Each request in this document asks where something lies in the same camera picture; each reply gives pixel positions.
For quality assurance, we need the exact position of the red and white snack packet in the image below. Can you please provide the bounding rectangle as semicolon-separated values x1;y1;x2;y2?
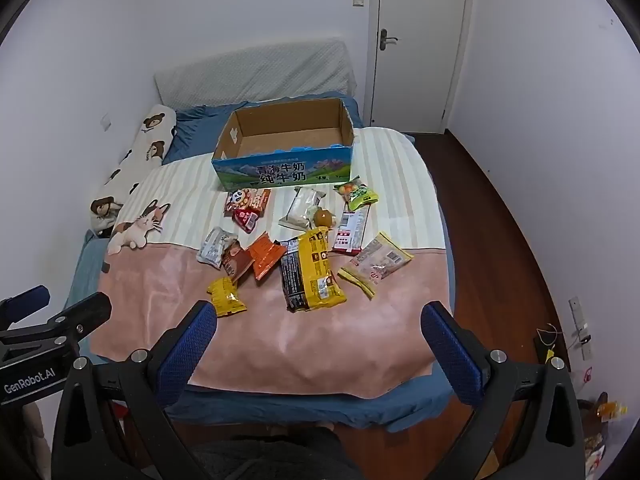
332;207;371;255

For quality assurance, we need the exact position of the panda print snack packet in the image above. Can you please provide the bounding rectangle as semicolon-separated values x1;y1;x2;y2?
223;187;272;218

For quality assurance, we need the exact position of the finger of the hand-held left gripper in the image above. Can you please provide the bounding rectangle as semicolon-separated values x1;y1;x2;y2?
0;291;112;358
0;285;51;330

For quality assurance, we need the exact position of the cardboard box blue print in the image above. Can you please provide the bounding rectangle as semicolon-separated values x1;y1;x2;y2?
210;97;357;192

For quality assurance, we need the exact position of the white quilted headboard cushion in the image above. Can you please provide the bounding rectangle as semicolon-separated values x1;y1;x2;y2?
152;37;357;108

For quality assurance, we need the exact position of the brown snack packet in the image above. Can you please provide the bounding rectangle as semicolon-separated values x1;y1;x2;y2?
220;240;255;280

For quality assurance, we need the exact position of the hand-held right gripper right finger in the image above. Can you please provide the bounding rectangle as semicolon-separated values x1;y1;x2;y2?
420;301;587;480

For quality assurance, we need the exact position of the green candy packet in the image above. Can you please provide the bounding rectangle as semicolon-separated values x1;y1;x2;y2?
334;175;381;212

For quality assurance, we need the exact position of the small yellow snack packet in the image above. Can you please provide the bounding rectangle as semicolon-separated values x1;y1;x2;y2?
207;276;248;317

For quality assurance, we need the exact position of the small red snack packet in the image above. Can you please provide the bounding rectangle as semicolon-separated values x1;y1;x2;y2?
232;208;261;234

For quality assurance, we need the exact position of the striped blanket with cat print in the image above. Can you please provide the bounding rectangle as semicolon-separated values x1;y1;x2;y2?
95;127;453;401

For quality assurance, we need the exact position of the orange snack packet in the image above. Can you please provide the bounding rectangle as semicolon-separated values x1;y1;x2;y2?
247;231;287;281

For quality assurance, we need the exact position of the white bread packet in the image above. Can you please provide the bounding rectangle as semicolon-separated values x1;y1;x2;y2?
278;186;327;231

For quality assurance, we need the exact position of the beige packet with yellow edges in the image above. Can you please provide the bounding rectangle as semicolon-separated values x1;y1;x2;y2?
337;231;415;301

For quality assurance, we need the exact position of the blue bedsheet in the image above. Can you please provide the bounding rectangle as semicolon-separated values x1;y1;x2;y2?
65;95;457;433

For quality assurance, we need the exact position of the large black and yellow packet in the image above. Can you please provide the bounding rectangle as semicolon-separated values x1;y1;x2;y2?
278;227;347;312

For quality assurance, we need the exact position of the white power strip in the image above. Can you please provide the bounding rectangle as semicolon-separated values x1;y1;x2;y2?
568;296;594;361

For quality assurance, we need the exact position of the bear print long pillow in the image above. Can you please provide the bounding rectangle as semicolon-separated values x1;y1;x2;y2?
90;105;178;236

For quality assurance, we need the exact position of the white door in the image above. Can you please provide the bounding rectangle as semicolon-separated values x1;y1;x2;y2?
367;0;472;130

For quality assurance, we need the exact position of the grey and white snack packet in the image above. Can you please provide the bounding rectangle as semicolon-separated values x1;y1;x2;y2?
196;226;238;268

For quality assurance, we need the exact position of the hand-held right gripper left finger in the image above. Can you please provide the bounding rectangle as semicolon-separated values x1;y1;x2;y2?
52;300;219;480

